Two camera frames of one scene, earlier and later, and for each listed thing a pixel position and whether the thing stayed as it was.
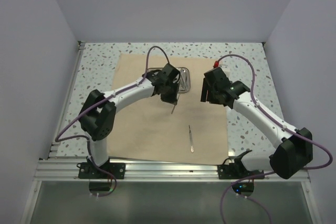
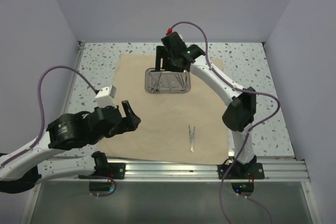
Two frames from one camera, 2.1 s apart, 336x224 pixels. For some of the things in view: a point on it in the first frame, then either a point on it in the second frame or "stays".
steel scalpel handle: x=173 y=109 → x=191 y=136
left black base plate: x=86 y=170 stays
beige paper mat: x=190 y=131 stays
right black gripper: x=206 y=88 → x=161 y=53
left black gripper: x=172 y=99 → x=129 y=123
